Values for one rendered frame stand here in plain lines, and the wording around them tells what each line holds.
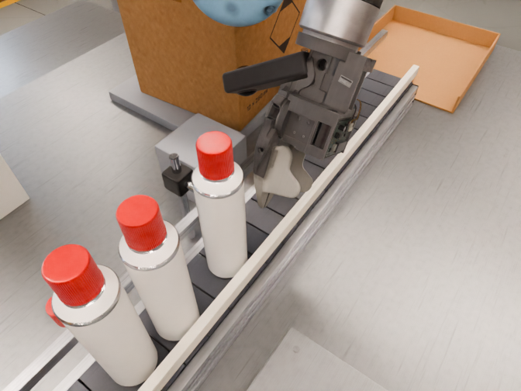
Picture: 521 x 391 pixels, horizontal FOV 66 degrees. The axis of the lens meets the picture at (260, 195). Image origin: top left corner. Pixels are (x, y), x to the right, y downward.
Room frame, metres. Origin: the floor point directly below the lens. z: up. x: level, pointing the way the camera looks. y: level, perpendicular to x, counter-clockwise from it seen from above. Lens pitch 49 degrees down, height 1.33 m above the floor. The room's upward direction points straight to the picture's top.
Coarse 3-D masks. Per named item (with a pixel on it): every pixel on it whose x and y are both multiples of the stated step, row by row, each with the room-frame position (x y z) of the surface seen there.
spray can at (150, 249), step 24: (120, 216) 0.19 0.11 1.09; (144, 216) 0.19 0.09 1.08; (120, 240) 0.20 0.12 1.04; (144, 240) 0.18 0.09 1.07; (168, 240) 0.19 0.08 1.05; (144, 264) 0.17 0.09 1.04; (168, 264) 0.18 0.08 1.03; (144, 288) 0.17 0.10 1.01; (168, 288) 0.17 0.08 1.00; (192, 288) 0.20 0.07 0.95; (168, 312) 0.17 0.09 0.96; (192, 312) 0.19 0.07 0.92; (168, 336) 0.17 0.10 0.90
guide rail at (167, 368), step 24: (408, 72) 0.66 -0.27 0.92; (360, 144) 0.48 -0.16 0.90; (336, 168) 0.41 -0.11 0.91; (312, 192) 0.36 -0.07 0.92; (288, 216) 0.32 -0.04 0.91; (264, 240) 0.28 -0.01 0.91; (240, 288) 0.22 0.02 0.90; (216, 312) 0.19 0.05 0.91; (192, 336) 0.16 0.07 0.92; (168, 360) 0.14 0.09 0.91; (144, 384) 0.12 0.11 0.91
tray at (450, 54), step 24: (384, 24) 0.99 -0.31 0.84; (408, 24) 1.01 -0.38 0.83; (432, 24) 0.97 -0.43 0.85; (456, 24) 0.94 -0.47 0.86; (360, 48) 0.88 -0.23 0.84; (384, 48) 0.89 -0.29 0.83; (408, 48) 0.89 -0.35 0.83; (432, 48) 0.89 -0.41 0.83; (456, 48) 0.89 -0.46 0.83; (480, 48) 0.89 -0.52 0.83; (432, 72) 0.78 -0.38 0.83; (456, 72) 0.78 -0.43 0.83; (432, 96) 0.70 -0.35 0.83; (456, 96) 0.70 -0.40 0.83
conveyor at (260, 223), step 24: (384, 72) 0.71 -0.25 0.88; (360, 96) 0.63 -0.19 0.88; (384, 96) 0.63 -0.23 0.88; (360, 120) 0.56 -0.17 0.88; (312, 168) 0.44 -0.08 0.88; (264, 216) 0.35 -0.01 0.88; (192, 264) 0.27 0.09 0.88; (264, 264) 0.27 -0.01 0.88; (216, 288) 0.24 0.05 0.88; (144, 312) 0.21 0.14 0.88; (96, 384) 0.13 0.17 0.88; (168, 384) 0.13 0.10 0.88
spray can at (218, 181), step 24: (216, 144) 0.27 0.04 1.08; (216, 168) 0.26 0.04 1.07; (240, 168) 0.28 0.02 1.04; (216, 192) 0.25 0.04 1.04; (240, 192) 0.26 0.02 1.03; (216, 216) 0.25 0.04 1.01; (240, 216) 0.26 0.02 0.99; (216, 240) 0.25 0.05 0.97; (240, 240) 0.26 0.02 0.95; (216, 264) 0.25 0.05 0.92; (240, 264) 0.25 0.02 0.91
